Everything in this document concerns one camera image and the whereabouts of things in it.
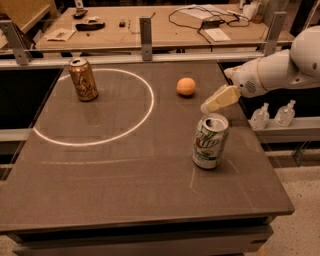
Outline wooden back table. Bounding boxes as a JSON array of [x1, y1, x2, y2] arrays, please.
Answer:
[[34, 3, 298, 52]]

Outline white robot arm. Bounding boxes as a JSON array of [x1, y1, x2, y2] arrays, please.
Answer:
[[200, 26, 320, 114]]

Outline orange soda can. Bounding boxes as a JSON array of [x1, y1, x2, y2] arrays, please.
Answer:
[[68, 57, 98, 101]]

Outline white green 7up can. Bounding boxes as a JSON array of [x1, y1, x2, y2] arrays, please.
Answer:
[[192, 113, 229, 169]]

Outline white booklet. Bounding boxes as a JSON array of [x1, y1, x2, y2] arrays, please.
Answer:
[[205, 28, 230, 42]]

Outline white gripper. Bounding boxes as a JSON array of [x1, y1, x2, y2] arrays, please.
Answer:
[[200, 59, 267, 114]]

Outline left metal bracket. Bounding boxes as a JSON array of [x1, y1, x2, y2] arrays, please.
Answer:
[[0, 20, 32, 65]]

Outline metal bracket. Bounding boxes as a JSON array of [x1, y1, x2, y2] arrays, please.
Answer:
[[0, 20, 32, 65], [263, 11, 287, 56], [139, 17, 152, 61]]

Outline centre metal bracket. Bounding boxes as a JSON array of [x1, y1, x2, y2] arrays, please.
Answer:
[[139, 17, 152, 61]]

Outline small black box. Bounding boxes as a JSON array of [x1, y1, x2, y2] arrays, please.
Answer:
[[119, 21, 126, 28]]

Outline white paper card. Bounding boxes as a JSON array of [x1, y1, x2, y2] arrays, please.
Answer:
[[45, 28, 75, 42]]

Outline black cable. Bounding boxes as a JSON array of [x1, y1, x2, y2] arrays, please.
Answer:
[[167, 5, 252, 45]]

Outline orange fruit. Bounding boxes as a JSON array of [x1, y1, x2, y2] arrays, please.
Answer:
[[176, 78, 196, 96]]

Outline black remote device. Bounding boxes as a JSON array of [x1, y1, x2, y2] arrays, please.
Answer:
[[75, 22, 105, 31]]

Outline black power adapter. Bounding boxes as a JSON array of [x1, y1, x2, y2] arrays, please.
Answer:
[[201, 19, 224, 29]]

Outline clear sanitizer bottle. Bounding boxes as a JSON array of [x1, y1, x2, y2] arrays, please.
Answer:
[[250, 103, 269, 129], [274, 100, 296, 127]]

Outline right metal bracket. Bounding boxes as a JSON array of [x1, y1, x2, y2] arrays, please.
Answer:
[[263, 11, 287, 56]]

